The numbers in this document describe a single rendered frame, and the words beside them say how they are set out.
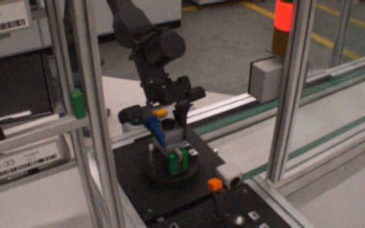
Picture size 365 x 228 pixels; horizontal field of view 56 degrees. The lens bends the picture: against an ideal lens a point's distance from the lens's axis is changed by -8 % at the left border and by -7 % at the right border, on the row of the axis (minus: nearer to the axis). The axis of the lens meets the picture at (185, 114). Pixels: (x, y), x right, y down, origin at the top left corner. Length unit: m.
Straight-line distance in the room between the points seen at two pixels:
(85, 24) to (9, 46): 3.47
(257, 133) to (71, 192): 0.54
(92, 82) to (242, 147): 0.65
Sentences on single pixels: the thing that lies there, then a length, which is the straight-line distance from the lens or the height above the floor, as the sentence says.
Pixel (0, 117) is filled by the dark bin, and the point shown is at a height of 1.31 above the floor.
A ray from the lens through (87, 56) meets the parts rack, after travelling 0.38.
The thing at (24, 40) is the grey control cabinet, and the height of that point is 0.23.
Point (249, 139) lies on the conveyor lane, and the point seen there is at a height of 0.92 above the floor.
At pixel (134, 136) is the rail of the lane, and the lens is 0.97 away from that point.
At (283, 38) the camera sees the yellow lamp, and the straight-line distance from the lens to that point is 0.67.
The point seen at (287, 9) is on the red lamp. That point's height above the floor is 1.35.
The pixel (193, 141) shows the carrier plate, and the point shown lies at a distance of 0.92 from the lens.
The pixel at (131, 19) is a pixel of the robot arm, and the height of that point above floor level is 1.29.
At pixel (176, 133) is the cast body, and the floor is 1.08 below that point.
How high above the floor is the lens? 1.54
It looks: 34 degrees down
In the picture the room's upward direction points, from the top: straight up
